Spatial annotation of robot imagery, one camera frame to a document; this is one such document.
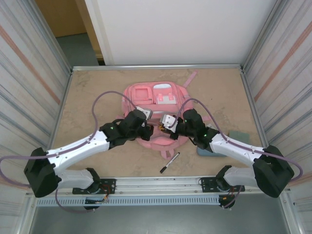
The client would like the slotted grey cable duct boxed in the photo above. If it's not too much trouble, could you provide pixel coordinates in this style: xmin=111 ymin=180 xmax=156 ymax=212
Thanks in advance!
xmin=35 ymin=196 xmax=220 ymax=207

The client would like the corrugated translucent side panel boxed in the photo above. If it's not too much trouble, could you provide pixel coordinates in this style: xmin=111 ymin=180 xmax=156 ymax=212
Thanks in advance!
xmin=0 ymin=0 xmax=74 ymax=215
xmin=240 ymin=0 xmax=312 ymax=215

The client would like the pink student backpack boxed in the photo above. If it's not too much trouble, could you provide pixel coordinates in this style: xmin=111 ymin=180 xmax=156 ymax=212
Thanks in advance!
xmin=114 ymin=69 xmax=213 ymax=159

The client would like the black white marker pen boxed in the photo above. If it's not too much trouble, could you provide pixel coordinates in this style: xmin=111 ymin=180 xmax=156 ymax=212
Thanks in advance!
xmin=159 ymin=152 xmax=180 ymax=174

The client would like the grey-green pad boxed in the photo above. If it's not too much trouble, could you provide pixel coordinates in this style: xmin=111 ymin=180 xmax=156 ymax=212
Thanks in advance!
xmin=229 ymin=131 xmax=251 ymax=147

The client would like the blue-grey pencil case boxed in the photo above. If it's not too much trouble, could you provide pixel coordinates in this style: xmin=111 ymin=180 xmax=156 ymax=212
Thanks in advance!
xmin=196 ymin=145 xmax=226 ymax=159

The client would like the white door frame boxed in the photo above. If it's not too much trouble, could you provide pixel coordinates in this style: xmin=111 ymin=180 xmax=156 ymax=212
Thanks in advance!
xmin=84 ymin=0 xmax=115 ymax=66

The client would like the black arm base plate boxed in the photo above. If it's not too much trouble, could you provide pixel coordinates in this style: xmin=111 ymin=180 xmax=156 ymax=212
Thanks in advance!
xmin=198 ymin=176 xmax=246 ymax=194
xmin=73 ymin=178 xmax=117 ymax=195

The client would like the aluminium table edge bar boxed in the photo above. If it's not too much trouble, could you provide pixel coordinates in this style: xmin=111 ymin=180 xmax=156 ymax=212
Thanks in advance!
xmin=71 ymin=63 xmax=244 ymax=72

